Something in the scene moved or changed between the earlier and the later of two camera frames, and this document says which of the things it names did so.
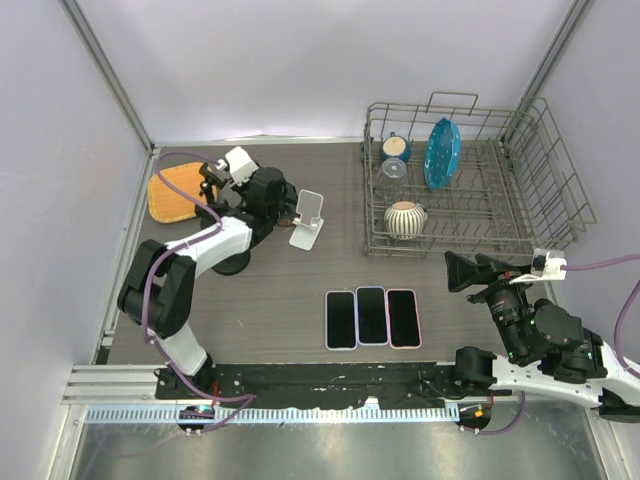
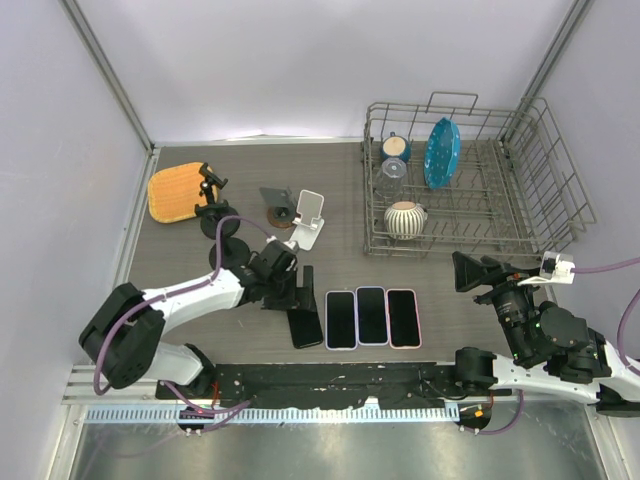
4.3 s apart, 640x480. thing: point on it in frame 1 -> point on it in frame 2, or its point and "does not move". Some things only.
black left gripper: x=244 y=198 -> x=298 y=298
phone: x=340 y=320 does not move
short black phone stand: x=207 y=219 does not move
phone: x=371 y=316 does not move
